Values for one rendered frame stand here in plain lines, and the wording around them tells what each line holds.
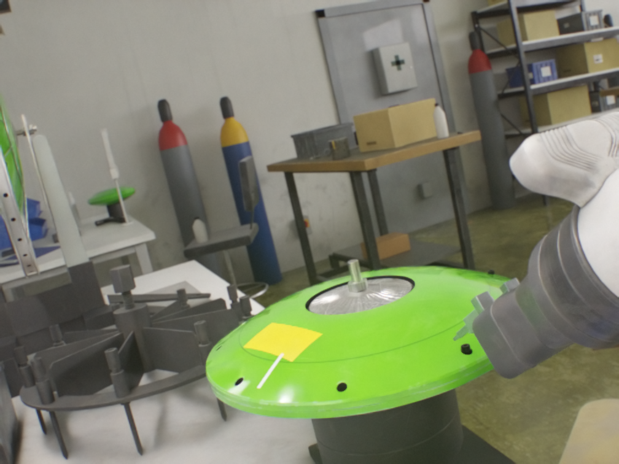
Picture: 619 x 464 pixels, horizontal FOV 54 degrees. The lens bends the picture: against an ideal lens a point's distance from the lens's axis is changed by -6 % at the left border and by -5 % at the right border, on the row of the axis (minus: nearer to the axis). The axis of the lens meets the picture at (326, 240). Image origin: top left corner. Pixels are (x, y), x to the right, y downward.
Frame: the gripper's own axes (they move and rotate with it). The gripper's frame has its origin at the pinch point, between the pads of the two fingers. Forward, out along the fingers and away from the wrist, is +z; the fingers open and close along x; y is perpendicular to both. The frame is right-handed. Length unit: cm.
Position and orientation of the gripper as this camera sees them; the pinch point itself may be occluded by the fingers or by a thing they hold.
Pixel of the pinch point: (462, 335)
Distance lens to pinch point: 49.1
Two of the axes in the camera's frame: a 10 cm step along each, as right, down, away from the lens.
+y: 4.6, 8.2, -3.4
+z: -2.7, 4.9, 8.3
